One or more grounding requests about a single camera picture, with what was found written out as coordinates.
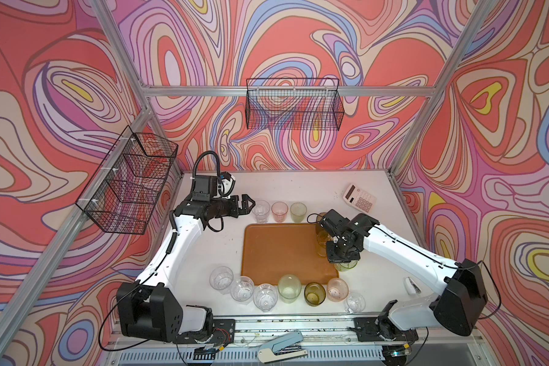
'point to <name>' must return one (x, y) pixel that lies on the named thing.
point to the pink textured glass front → (337, 289)
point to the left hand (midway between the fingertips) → (246, 202)
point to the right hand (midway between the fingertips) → (338, 263)
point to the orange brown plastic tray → (271, 251)
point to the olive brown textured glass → (319, 216)
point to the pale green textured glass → (298, 210)
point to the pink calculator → (359, 198)
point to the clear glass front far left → (221, 278)
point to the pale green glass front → (289, 288)
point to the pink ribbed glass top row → (279, 210)
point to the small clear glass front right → (355, 303)
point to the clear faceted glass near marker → (261, 209)
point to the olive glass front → (314, 294)
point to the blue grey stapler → (283, 348)
